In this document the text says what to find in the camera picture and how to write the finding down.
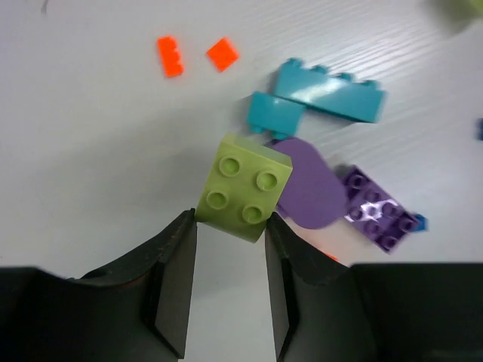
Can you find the small orange lego plate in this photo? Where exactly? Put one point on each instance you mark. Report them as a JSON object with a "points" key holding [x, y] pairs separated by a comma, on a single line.
{"points": [[222, 54]]}

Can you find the purple flat lego plate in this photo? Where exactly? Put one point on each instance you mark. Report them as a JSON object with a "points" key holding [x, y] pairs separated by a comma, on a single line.
{"points": [[372, 211]]}

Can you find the purple rounded lego piece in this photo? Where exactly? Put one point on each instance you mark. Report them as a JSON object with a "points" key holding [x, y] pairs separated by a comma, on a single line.
{"points": [[313, 197]]}

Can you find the short teal lego brick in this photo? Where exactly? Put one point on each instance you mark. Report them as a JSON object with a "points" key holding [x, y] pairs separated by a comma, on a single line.
{"points": [[278, 116]]}

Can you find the green lego brick upside-down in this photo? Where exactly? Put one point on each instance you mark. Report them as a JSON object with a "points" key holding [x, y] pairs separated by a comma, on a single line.
{"points": [[455, 15]]}

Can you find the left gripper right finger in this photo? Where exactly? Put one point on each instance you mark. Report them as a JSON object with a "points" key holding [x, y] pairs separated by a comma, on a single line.
{"points": [[325, 311]]}

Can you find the small orange lego brick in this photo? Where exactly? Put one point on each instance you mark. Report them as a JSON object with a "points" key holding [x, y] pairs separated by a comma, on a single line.
{"points": [[170, 56]]}

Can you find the small blue lego brick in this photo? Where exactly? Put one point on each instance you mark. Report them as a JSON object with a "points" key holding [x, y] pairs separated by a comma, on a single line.
{"points": [[421, 224], [479, 129]]}

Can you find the long teal lego brick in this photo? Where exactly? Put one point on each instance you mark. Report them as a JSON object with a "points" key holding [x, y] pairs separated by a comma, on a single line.
{"points": [[336, 94]]}

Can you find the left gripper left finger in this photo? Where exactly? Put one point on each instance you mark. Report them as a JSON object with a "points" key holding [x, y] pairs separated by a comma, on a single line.
{"points": [[135, 308]]}

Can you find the green square lego brick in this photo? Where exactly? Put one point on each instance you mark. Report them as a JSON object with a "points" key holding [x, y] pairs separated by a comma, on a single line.
{"points": [[243, 187]]}

